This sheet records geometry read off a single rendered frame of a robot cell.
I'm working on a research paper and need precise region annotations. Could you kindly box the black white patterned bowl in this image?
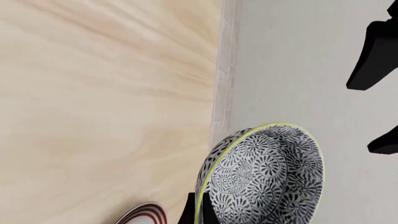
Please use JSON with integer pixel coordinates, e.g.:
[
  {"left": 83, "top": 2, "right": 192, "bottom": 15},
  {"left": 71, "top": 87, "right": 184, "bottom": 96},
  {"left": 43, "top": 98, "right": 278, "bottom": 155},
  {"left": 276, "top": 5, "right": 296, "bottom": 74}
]
[{"left": 193, "top": 121, "right": 325, "bottom": 224}]

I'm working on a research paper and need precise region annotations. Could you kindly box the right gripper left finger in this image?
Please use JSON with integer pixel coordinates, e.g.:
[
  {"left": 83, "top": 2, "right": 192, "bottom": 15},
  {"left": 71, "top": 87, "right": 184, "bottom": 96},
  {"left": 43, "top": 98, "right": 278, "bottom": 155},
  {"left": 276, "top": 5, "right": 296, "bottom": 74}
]
[{"left": 178, "top": 192, "right": 198, "bottom": 224}]

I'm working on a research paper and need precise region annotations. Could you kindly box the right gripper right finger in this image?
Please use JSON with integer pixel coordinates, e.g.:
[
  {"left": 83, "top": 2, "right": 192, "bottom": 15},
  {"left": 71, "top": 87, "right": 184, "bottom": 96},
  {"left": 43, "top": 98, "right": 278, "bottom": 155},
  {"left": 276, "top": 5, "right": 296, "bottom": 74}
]
[{"left": 202, "top": 193, "right": 219, "bottom": 224}]

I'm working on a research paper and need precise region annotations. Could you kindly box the white plate with red rings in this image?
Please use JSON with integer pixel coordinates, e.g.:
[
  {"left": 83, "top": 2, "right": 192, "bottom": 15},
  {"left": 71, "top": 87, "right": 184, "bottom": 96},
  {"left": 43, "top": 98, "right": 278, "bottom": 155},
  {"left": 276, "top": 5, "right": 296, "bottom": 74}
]
[{"left": 114, "top": 201, "right": 169, "bottom": 224}]

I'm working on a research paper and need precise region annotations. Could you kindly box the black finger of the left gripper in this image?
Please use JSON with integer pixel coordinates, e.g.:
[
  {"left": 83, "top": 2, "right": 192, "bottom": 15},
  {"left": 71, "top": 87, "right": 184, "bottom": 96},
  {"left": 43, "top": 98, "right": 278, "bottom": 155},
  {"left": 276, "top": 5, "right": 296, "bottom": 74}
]
[
  {"left": 366, "top": 125, "right": 398, "bottom": 155},
  {"left": 346, "top": 20, "right": 398, "bottom": 91}
]

